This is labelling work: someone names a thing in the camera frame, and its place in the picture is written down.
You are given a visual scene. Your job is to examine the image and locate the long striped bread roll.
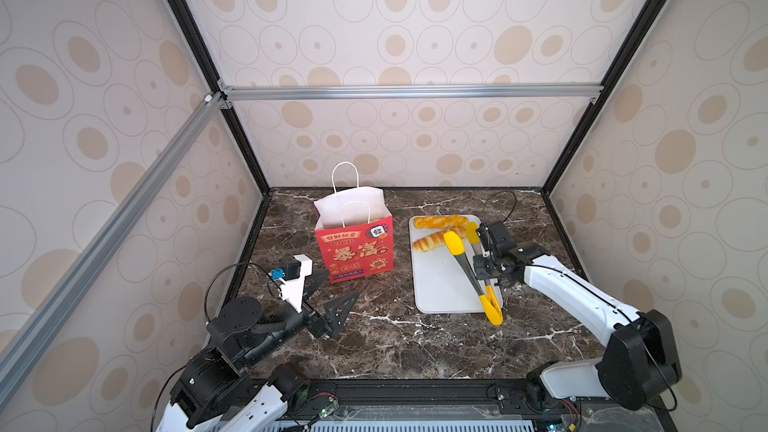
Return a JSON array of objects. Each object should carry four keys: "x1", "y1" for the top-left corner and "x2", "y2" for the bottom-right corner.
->
[{"x1": 412, "y1": 227, "x2": 466, "y2": 253}]

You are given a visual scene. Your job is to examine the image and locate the red paper gift bag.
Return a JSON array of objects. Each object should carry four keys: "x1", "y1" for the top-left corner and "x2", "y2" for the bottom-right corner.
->
[{"x1": 314, "y1": 175, "x2": 394, "y2": 284}]

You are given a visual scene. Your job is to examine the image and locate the long twisted bread top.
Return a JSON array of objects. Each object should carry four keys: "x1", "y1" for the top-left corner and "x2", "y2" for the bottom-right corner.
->
[{"x1": 413, "y1": 215, "x2": 469, "y2": 229}]

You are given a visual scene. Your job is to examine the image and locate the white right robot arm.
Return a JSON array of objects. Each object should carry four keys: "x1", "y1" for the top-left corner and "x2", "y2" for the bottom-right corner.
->
[{"x1": 441, "y1": 222, "x2": 683, "y2": 411}]

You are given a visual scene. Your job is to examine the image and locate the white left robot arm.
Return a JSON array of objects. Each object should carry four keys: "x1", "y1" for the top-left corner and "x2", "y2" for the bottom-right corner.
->
[{"x1": 151, "y1": 256, "x2": 359, "y2": 431}]

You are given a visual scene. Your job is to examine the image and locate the white rectangular tray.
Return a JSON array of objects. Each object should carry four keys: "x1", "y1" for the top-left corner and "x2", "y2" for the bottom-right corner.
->
[{"x1": 411, "y1": 246, "x2": 484, "y2": 314}]

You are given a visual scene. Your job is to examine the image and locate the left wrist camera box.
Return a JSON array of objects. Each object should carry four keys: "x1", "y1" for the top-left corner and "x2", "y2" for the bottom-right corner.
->
[{"x1": 269, "y1": 254, "x2": 312, "y2": 313}]

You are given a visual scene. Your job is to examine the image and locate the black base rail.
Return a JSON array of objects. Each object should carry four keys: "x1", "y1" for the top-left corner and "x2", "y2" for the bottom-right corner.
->
[{"x1": 227, "y1": 376, "x2": 601, "y2": 432}]

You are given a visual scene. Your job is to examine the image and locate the horizontal aluminium rail back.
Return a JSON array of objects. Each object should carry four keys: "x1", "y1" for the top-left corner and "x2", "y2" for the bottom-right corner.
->
[{"x1": 223, "y1": 82, "x2": 603, "y2": 101}]

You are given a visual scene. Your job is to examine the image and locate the diagonal aluminium rail left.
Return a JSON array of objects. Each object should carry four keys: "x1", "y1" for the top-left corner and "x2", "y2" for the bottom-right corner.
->
[{"x1": 1, "y1": 92, "x2": 224, "y2": 407}]

